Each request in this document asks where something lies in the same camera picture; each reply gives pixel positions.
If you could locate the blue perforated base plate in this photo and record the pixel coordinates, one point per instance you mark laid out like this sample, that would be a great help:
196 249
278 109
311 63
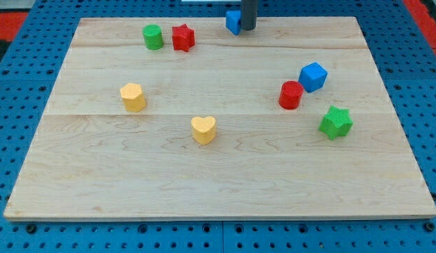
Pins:
28 71

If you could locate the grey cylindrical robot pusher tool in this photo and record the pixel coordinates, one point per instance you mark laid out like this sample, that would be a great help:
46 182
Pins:
249 14

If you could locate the green star block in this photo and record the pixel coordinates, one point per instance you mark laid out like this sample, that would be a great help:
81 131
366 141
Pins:
336 122

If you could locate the green cylinder block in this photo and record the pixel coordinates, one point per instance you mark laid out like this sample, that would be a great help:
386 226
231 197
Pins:
152 35

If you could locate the yellow hexagon block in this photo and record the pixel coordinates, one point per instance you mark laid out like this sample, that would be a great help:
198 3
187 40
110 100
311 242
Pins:
133 97

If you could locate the blue cube block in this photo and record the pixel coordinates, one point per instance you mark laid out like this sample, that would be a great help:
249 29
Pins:
312 77

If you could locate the yellow heart block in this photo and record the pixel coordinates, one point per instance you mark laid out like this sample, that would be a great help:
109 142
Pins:
204 129

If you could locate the red cylinder block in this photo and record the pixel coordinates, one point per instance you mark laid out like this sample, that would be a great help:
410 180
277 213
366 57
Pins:
290 95

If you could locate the light wooden board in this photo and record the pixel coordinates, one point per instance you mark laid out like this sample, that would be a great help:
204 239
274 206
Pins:
92 160

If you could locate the blue block behind pusher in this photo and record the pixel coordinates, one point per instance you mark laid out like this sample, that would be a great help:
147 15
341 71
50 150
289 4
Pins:
233 22

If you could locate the red star block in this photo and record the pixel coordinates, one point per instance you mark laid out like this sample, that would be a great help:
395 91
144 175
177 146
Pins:
183 38

